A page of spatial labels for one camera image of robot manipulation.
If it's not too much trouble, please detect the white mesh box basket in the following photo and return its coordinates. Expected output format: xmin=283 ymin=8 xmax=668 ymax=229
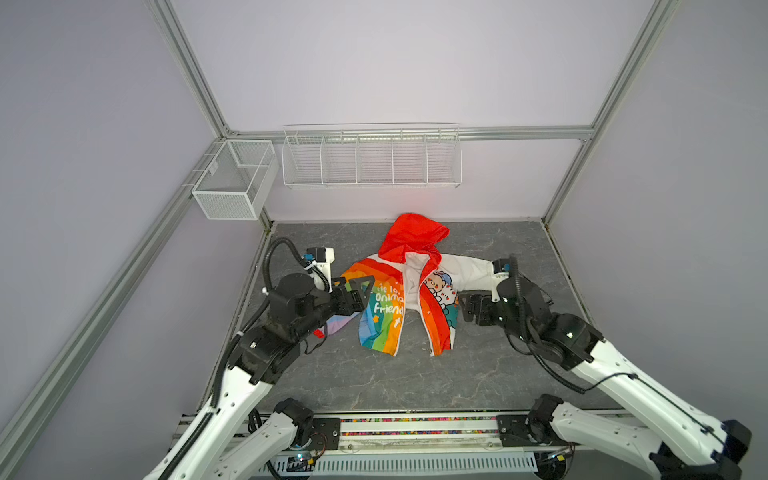
xmin=192 ymin=139 xmax=278 ymax=221

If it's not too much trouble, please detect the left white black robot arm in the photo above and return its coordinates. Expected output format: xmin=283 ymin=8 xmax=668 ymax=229
xmin=147 ymin=273 xmax=374 ymax=479

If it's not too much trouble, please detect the colourful rainbow kids jacket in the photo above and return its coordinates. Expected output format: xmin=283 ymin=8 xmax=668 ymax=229
xmin=342 ymin=213 xmax=502 ymax=356

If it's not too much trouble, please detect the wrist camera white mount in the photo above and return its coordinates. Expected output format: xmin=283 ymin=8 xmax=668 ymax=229
xmin=492 ymin=255 xmax=521 ymax=286
xmin=304 ymin=247 xmax=335 ymax=292

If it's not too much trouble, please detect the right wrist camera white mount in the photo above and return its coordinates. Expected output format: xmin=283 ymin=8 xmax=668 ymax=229
xmin=492 ymin=255 xmax=521 ymax=286

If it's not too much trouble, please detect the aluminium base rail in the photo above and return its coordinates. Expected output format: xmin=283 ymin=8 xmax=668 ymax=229
xmin=157 ymin=410 xmax=691 ymax=480

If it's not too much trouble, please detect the white wire shelf basket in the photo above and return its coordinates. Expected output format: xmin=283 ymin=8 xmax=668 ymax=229
xmin=281 ymin=123 xmax=463 ymax=188

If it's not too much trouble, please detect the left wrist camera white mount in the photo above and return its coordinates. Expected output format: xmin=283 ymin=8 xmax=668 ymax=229
xmin=304 ymin=247 xmax=335 ymax=292

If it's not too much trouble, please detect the black corrugated cable conduit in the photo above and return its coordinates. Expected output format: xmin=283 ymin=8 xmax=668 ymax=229
xmin=262 ymin=236 xmax=331 ymax=301

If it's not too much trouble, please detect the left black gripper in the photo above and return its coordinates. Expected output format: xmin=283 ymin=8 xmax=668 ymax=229
xmin=295 ymin=275 xmax=374 ymax=342

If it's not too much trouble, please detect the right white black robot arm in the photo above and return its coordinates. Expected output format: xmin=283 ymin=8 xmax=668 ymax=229
xmin=458 ymin=275 xmax=752 ymax=479

